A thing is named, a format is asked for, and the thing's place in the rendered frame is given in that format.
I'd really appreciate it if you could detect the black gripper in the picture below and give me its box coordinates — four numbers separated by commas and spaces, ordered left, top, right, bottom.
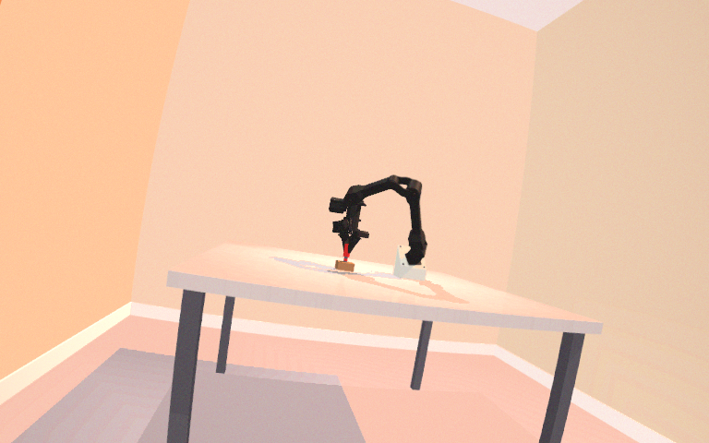
332, 214, 369, 254

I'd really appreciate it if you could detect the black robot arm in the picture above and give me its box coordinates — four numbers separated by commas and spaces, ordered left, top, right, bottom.
329, 174, 427, 266

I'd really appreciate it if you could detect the orange block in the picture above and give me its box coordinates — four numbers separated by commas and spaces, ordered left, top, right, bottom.
335, 260, 355, 272

